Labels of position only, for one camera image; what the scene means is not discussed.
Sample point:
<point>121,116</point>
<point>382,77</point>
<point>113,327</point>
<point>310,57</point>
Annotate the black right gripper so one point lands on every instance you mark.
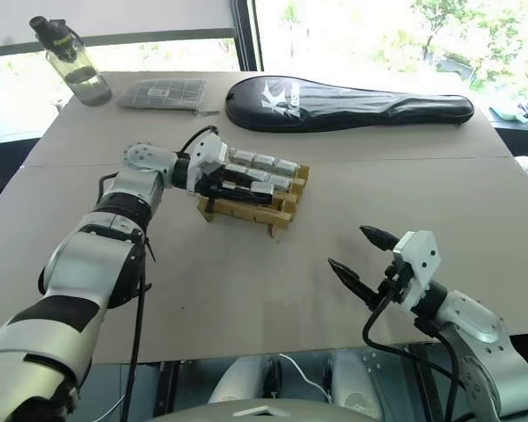
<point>394,283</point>

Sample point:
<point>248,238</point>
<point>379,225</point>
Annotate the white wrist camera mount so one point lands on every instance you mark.
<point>207,151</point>
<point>422,259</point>

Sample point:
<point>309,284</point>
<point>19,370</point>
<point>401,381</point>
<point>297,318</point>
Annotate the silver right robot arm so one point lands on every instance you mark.
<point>475,325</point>

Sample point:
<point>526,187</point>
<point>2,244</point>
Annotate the grey rounded robot leg shell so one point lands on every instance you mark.
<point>242,378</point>
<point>356,382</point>

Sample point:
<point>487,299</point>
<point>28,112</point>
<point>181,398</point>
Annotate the dark window frame post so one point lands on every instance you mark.
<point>246,35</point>

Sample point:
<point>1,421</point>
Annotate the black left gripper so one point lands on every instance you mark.
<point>213,184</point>

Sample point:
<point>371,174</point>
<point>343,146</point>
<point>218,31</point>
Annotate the black racket case white logo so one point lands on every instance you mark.
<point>334,105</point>

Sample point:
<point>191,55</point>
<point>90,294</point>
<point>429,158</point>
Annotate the grey mesh zip pouch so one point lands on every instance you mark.
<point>163,93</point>

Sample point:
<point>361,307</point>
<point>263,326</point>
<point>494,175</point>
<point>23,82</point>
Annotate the grey rounded robot torso top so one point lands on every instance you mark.
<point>264,413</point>

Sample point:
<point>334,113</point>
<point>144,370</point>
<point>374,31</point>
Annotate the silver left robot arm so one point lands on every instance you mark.
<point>79,264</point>

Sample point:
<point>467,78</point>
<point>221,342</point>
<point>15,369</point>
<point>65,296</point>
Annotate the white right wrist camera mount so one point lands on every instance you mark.
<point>422,259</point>

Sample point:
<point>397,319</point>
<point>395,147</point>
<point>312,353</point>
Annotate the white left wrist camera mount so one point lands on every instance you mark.
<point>207,151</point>

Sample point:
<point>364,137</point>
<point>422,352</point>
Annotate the pale teal flat object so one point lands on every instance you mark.
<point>508,113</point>

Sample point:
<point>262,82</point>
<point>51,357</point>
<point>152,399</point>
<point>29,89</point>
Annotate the clear water bottle black lid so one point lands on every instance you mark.
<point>85,83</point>

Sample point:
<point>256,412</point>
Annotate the wooden rack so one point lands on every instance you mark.
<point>246,213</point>

